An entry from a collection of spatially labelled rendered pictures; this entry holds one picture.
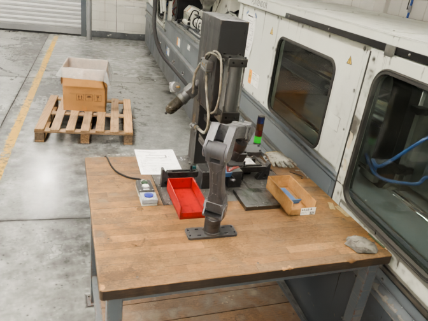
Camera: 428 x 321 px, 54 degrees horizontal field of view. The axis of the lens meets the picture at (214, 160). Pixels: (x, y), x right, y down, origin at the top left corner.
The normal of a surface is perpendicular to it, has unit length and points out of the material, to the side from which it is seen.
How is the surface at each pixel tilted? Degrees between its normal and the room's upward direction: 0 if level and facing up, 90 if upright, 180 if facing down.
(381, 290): 33
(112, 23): 89
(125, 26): 90
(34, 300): 0
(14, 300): 0
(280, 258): 0
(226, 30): 90
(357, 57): 90
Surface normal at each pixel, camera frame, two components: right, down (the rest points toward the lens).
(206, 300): 0.12, -0.90
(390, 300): -0.43, -0.76
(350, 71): -0.96, 0.00
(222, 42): 0.31, 0.43
